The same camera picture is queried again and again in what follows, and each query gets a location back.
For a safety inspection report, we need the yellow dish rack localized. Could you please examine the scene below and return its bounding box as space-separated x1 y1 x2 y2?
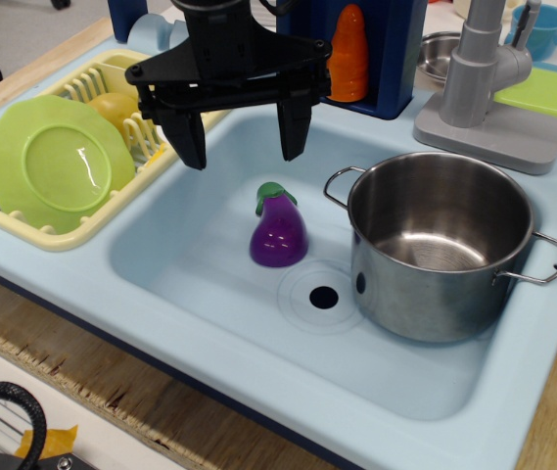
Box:
0 48 233 254

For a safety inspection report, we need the dark blue sink backboard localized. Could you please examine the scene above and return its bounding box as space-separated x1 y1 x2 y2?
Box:
109 1 427 119

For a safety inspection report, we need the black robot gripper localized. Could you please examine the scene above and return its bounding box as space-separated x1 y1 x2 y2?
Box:
125 1 332 170

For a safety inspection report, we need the small steel bowl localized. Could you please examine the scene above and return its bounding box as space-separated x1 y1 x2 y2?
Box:
417 31 461 84

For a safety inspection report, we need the black cable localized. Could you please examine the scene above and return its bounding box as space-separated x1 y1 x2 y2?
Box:
0 381 48 461

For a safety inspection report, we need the yellow toy fruit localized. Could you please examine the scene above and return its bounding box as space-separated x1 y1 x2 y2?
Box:
87 92 139 137

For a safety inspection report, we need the orange toy bottle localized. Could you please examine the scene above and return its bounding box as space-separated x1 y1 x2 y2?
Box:
328 4 369 103

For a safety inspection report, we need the green cutting board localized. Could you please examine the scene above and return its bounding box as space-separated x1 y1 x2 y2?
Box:
495 68 557 117

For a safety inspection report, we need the purple toy eggplant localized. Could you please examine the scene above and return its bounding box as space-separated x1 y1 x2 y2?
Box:
249 181 308 267

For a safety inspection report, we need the grey toy faucet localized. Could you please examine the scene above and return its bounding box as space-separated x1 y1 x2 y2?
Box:
413 1 557 175

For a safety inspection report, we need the green plastic plate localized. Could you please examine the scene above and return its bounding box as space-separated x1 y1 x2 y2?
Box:
0 96 135 234

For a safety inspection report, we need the light blue toy sink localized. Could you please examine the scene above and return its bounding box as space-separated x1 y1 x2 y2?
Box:
0 91 557 469

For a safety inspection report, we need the stainless steel pot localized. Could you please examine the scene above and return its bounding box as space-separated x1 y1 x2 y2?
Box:
341 152 542 343

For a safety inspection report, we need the blue plastic cup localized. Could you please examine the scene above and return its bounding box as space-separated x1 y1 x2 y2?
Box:
526 4 557 62

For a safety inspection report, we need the yellow tape piece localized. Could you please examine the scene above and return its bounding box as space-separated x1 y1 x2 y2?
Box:
14 425 78 459

